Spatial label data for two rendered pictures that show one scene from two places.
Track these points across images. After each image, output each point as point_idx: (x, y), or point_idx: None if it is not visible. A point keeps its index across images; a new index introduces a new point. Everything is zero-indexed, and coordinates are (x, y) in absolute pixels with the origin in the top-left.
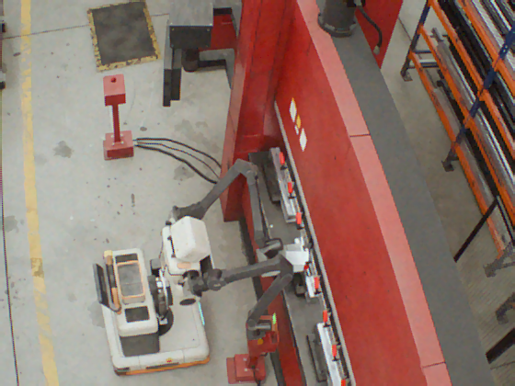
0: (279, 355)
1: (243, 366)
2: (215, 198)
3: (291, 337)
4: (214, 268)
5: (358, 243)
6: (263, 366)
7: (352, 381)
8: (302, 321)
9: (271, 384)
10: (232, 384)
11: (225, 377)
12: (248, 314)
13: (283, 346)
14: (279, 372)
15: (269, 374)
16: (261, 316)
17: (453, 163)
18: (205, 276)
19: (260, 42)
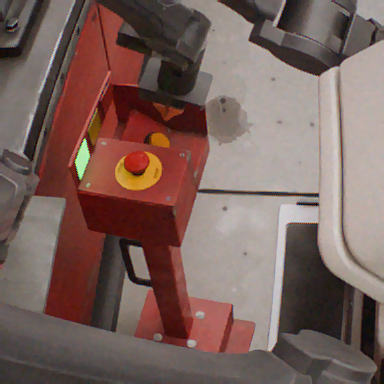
0: (94, 266)
1: (203, 329)
2: (190, 349)
3: (56, 105)
4: (277, 247)
5: None
6: (144, 315)
7: None
8: (6, 99)
9: (137, 295)
10: (246, 319)
11: (256, 342)
12: (194, 33)
13: (77, 212)
14: (106, 306)
15: (131, 322)
16: (120, 193)
17: None
18: (361, 34)
19: None
